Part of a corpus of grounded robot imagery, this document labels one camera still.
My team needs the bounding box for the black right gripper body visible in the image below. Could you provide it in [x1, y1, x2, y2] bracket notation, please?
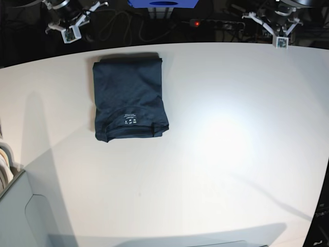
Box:
[42, 1, 109, 34]

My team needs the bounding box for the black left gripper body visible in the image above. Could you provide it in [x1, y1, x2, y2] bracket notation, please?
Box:
[242, 1, 303, 37]

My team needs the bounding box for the dark blue T-shirt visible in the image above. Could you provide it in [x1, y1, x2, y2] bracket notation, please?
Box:
[93, 52, 169, 143]

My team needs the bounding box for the blue box with oval hole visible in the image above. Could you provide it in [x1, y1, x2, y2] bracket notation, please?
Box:
[128, 0, 198, 8]

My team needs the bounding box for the black power strip red light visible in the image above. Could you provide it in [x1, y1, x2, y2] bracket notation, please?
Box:
[189, 19, 245, 31]

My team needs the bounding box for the grey plastic bin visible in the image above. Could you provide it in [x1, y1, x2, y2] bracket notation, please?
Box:
[0, 143, 78, 247]

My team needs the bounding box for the grey looped cable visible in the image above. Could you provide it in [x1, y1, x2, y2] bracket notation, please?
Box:
[99, 10, 178, 43]

